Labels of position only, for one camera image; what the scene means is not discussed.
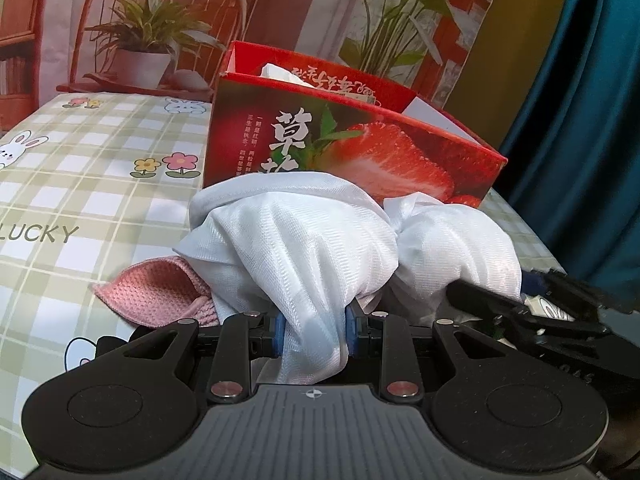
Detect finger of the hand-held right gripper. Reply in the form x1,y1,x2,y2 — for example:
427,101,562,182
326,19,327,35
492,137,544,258
445,280,612,344
546,270,640,313

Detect teal curtain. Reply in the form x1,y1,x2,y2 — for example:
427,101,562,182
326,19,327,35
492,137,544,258
500,0,640,288

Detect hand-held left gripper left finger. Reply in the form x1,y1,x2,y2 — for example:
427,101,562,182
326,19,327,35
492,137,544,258
124,312,288,404

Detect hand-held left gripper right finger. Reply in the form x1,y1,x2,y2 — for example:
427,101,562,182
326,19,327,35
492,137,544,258
344,312,501,404

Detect red strawberry print box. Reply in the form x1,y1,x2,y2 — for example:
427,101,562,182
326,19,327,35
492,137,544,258
202,40,507,211

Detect plant and chair wall poster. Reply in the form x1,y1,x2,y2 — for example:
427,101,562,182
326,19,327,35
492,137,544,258
0,0,506,113

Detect white satin cloth bundle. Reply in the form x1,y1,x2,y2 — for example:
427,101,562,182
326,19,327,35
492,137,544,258
172,170,523,386

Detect pink knitted cloth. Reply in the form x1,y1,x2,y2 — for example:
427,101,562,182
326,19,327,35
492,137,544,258
90,256,223,329

